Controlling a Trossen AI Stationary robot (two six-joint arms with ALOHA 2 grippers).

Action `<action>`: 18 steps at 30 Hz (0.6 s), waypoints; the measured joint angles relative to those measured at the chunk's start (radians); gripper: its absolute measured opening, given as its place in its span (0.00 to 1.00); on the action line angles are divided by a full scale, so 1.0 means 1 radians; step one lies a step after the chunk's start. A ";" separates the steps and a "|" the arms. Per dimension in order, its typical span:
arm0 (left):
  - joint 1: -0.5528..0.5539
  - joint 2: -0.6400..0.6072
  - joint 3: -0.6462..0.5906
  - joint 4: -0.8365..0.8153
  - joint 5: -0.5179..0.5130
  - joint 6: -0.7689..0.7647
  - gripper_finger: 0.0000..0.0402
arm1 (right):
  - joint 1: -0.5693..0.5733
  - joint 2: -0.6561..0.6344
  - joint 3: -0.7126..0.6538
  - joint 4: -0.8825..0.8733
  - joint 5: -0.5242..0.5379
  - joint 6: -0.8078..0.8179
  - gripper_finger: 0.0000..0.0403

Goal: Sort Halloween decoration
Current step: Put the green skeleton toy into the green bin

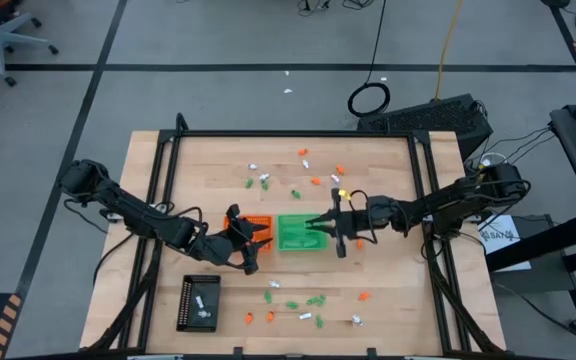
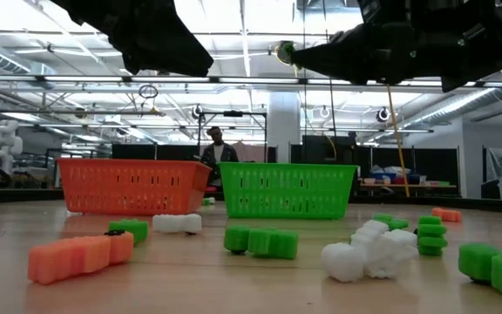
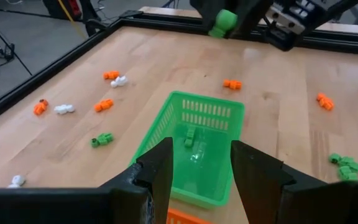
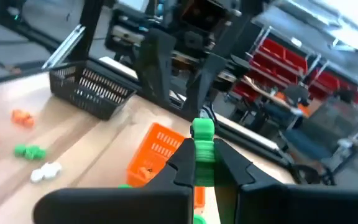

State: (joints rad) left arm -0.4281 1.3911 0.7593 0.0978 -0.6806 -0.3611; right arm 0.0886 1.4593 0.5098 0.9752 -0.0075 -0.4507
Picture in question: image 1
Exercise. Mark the black computer tower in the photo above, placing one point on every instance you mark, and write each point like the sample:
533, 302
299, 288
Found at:
428, 120

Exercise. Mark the white paper sheet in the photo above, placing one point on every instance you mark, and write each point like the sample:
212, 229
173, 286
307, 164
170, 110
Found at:
505, 245

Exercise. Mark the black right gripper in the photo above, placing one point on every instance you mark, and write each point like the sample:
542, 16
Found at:
363, 220

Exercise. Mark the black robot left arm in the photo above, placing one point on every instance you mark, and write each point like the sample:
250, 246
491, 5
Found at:
133, 215

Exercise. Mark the black plastic basket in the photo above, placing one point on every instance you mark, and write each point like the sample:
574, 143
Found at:
210, 290

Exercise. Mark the blue seat office chair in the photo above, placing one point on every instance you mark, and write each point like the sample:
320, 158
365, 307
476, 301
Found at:
0, 37

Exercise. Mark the black stand foot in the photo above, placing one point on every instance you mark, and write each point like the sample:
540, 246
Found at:
555, 2

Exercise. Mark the orange plastic basket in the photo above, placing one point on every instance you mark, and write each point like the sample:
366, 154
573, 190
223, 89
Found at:
264, 221

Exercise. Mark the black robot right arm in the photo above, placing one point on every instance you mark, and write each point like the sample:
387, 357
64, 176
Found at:
458, 200

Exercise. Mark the green plastic basket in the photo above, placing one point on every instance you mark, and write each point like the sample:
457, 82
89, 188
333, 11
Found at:
293, 240

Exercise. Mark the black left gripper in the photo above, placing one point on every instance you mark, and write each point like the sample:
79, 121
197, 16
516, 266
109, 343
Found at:
223, 247

